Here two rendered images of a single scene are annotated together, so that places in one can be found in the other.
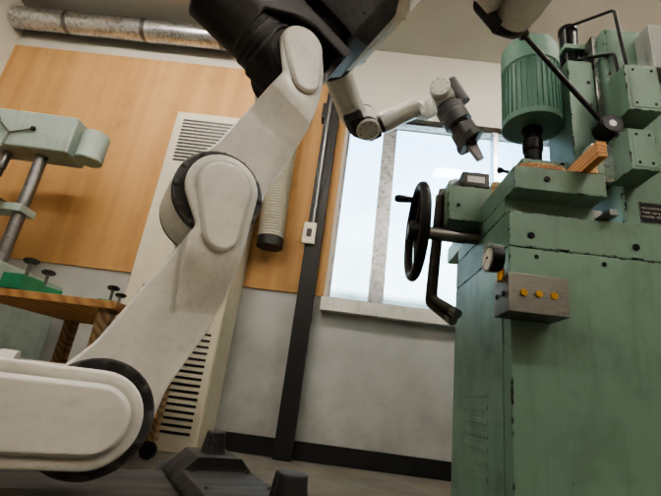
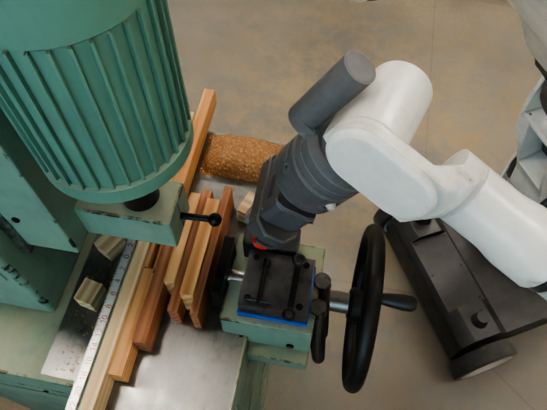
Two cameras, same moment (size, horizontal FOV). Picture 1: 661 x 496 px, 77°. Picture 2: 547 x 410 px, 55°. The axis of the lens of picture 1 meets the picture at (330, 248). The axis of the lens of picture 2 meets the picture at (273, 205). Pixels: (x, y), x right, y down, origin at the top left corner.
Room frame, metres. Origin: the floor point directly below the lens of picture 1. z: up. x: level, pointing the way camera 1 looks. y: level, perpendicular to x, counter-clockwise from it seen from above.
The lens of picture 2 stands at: (1.44, -0.35, 1.69)
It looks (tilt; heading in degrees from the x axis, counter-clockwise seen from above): 60 degrees down; 188
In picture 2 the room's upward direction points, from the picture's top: straight up
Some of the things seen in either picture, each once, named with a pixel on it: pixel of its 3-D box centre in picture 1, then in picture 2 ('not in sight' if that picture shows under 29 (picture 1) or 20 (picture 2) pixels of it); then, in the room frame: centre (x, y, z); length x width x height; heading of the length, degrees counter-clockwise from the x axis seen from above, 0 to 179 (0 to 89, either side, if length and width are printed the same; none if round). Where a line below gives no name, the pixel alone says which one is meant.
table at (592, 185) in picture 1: (492, 226); (222, 293); (1.14, -0.47, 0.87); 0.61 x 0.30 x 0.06; 177
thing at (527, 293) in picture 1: (529, 298); not in sight; (0.84, -0.42, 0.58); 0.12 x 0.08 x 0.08; 87
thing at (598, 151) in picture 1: (544, 201); (171, 215); (1.04, -0.58, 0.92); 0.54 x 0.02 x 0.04; 177
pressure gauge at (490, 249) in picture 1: (495, 262); not in sight; (0.84, -0.36, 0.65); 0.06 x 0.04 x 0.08; 177
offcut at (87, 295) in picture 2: not in sight; (91, 294); (1.16, -0.71, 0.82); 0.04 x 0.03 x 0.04; 166
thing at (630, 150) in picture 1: (632, 157); not in sight; (0.93, -0.76, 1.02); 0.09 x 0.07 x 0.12; 177
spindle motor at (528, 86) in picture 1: (530, 90); (75, 37); (1.09, -0.58, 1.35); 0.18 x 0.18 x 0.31
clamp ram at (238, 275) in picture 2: not in sight; (244, 278); (1.14, -0.43, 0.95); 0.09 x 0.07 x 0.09; 177
